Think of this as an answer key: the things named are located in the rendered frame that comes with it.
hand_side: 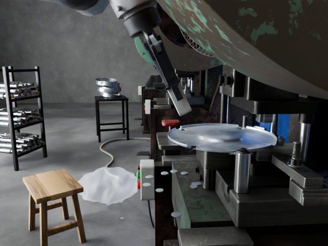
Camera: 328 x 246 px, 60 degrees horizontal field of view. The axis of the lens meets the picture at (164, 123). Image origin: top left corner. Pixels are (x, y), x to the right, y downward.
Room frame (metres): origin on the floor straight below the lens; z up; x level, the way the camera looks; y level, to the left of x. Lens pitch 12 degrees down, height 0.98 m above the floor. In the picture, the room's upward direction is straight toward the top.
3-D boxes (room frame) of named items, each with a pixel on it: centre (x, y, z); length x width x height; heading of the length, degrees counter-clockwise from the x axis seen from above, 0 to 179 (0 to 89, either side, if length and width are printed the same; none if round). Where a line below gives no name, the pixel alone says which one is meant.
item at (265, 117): (0.76, -0.27, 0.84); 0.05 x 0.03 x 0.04; 4
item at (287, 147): (0.76, -0.28, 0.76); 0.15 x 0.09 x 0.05; 4
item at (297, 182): (0.60, -0.29, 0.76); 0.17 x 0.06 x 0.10; 4
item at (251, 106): (0.76, -0.29, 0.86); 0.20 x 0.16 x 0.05; 4
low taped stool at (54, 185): (1.49, 0.63, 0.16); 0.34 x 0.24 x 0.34; 36
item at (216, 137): (0.76, -0.16, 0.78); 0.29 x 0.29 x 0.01
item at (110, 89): (3.72, 0.70, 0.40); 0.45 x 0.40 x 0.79; 16
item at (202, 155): (0.75, -0.11, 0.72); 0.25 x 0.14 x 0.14; 94
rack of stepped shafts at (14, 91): (2.74, 1.48, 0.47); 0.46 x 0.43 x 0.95; 74
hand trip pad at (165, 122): (1.08, -0.03, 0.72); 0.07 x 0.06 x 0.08; 94
